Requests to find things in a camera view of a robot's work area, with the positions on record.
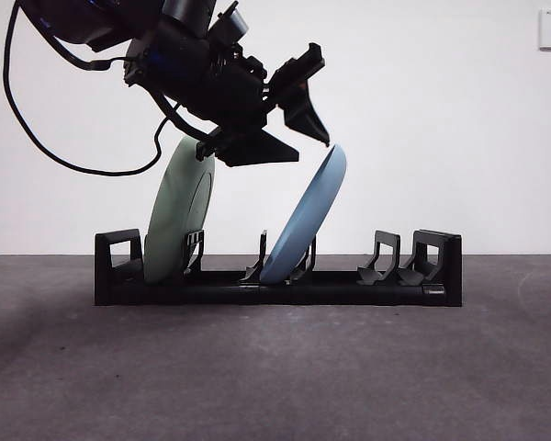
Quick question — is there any blue round plate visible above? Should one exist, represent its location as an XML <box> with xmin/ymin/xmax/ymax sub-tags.
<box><xmin>259</xmin><ymin>143</ymin><xmax>349</xmax><ymax>285</ymax></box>

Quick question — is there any pale green round plate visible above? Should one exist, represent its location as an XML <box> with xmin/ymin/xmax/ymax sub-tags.
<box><xmin>142</xmin><ymin>136</ymin><xmax>216</xmax><ymax>284</ymax></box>

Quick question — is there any black plate rack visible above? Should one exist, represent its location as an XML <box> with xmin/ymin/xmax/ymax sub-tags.
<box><xmin>94</xmin><ymin>228</ymin><xmax>463</xmax><ymax>308</ymax></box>

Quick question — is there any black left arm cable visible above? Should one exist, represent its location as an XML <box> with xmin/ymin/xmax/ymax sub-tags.
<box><xmin>2</xmin><ymin>0</ymin><xmax>163</xmax><ymax>176</ymax></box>

